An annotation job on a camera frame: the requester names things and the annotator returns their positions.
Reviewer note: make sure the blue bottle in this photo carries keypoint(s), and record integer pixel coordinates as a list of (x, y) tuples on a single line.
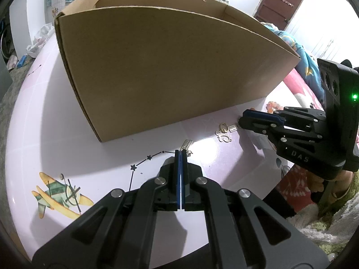
[(22, 61)]

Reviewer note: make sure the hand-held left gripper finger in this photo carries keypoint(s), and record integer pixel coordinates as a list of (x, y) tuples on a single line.
[(184, 173), (178, 173)]

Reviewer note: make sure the silver butterfly earring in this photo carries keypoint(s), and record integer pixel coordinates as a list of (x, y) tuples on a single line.
[(223, 136)]

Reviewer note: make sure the silver rectangular charm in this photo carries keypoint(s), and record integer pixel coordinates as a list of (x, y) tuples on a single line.
[(186, 144)]

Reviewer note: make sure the fluffy green white rug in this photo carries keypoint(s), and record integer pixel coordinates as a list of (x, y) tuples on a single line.
[(322, 229)]

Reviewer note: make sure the blue patterned blanket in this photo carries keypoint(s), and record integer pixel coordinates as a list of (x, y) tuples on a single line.
[(305, 61)]

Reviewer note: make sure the pink floral bed blanket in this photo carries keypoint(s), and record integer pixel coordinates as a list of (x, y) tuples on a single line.
[(303, 89)]

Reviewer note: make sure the brown wooden door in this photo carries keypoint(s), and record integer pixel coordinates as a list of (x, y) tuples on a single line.
[(280, 2)]

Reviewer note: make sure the small ribbed silver charm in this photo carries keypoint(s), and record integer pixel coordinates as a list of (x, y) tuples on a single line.
[(232, 128)]

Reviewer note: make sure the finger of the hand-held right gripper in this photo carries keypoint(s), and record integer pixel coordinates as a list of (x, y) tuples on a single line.
[(260, 113), (252, 123)]

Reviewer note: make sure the cardboard box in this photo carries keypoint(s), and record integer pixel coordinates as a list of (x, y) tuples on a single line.
[(168, 75)]

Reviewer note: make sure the white plastic bag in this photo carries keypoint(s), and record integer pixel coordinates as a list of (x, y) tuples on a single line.
[(40, 39)]

